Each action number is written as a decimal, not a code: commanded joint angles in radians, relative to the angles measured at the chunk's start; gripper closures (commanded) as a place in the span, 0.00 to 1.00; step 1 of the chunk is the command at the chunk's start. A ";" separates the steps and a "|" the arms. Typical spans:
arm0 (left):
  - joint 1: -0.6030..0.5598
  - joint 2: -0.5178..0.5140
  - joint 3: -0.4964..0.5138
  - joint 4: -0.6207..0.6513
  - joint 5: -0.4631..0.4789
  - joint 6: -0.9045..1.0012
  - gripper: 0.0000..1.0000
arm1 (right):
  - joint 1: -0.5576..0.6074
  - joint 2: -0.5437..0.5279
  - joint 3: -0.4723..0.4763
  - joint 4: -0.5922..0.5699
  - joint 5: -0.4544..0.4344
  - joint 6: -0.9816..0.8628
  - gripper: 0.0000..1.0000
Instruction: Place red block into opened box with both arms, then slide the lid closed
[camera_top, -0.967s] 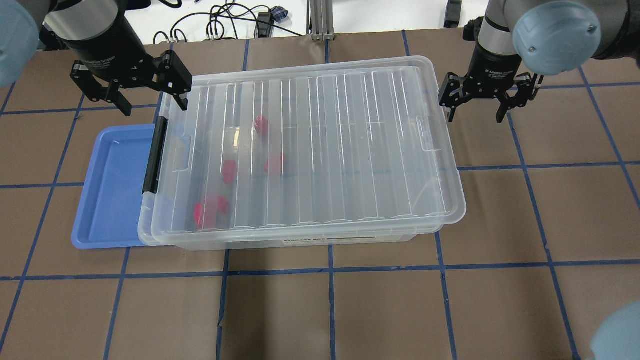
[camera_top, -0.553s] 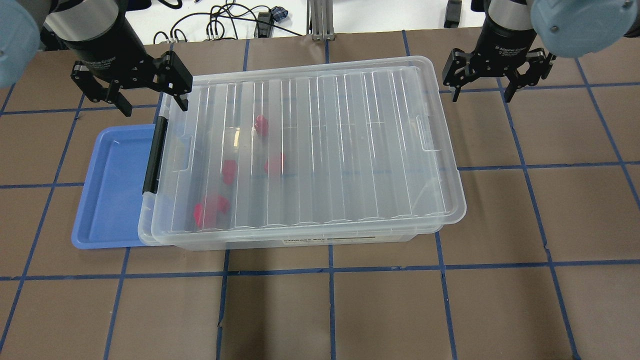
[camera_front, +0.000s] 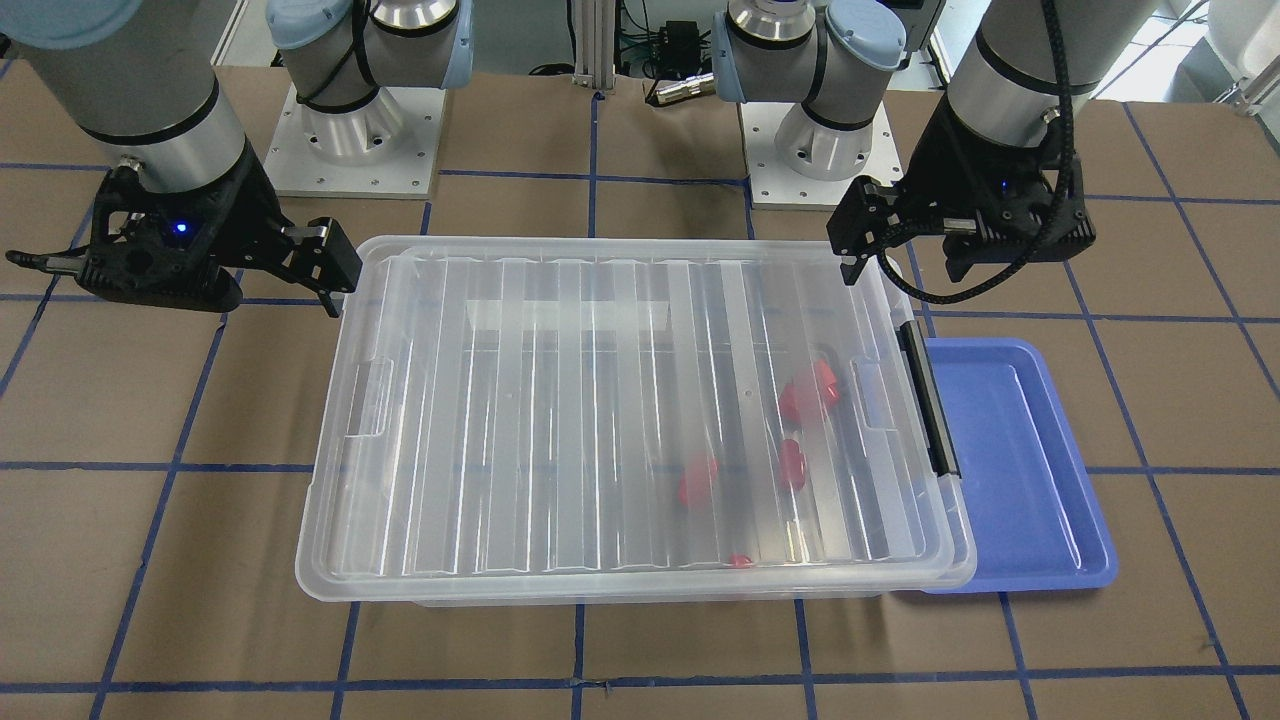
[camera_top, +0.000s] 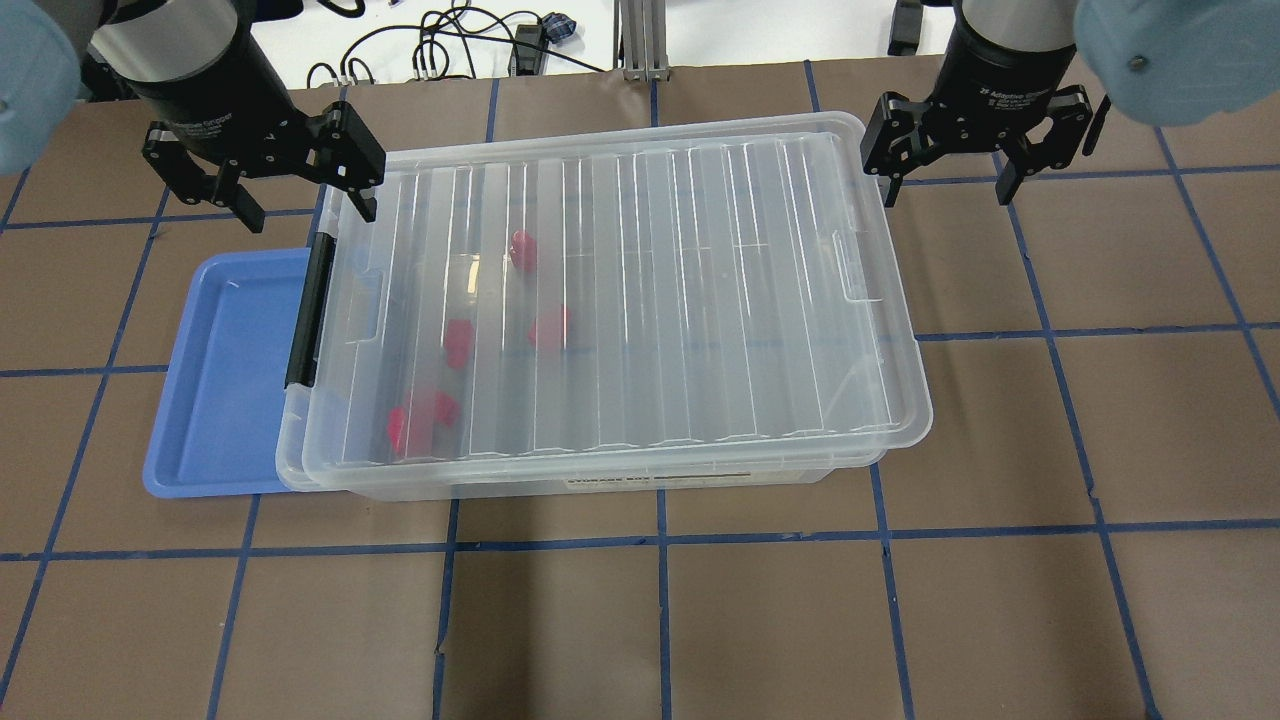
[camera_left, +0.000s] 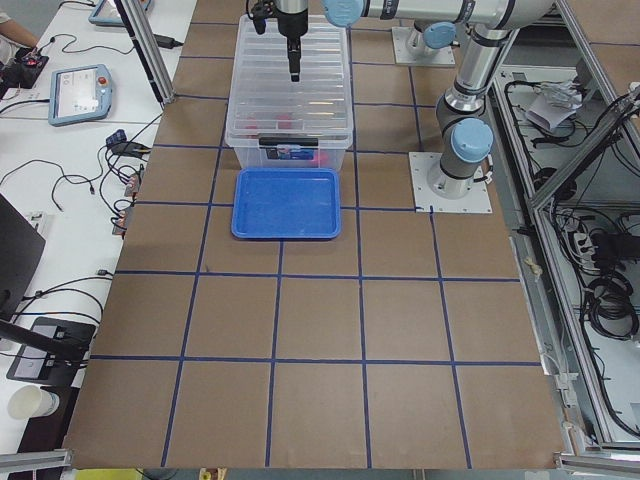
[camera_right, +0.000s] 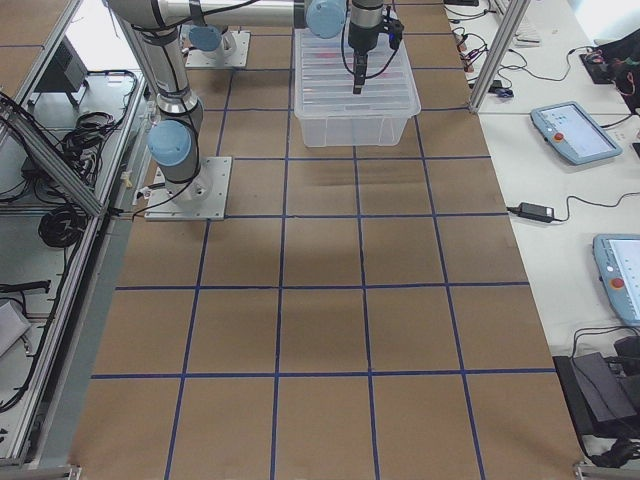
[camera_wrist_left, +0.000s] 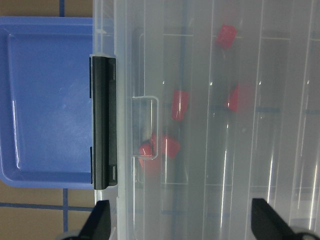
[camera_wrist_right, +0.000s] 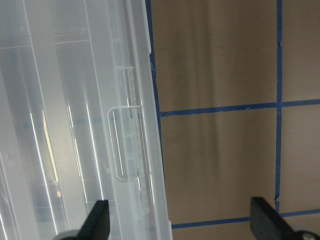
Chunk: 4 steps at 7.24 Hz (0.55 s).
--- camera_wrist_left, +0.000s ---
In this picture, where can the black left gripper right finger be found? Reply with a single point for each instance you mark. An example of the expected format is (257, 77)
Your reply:
(266, 224)

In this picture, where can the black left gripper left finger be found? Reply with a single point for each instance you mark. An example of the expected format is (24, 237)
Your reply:
(98, 224)

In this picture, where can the clear plastic box lid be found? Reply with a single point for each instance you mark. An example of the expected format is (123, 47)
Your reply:
(226, 159)

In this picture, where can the red block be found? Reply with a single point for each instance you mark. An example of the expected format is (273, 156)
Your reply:
(226, 36)
(179, 104)
(151, 168)
(239, 98)
(169, 146)

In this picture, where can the blue plastic tray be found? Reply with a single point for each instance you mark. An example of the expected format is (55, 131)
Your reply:
(45, 105)

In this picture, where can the black box latch handle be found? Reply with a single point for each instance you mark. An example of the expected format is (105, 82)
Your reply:
(103, 93)

